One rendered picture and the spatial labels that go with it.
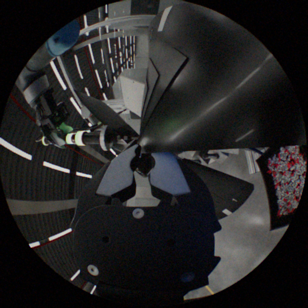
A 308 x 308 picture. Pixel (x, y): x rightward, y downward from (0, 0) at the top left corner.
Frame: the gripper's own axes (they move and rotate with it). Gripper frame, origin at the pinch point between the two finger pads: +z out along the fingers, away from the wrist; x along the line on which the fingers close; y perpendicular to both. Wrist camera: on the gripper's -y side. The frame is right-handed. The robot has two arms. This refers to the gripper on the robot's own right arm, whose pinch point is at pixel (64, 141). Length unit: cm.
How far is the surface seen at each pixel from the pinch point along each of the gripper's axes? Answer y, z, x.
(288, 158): 64, -19, -15
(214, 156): 54, 1, -3
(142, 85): 27.2, -5.7, 31.0
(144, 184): 28, 532, 106
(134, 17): 16, -57, 62
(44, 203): -296, 189, -95
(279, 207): 64, -13, -26
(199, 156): 52, 7, 1
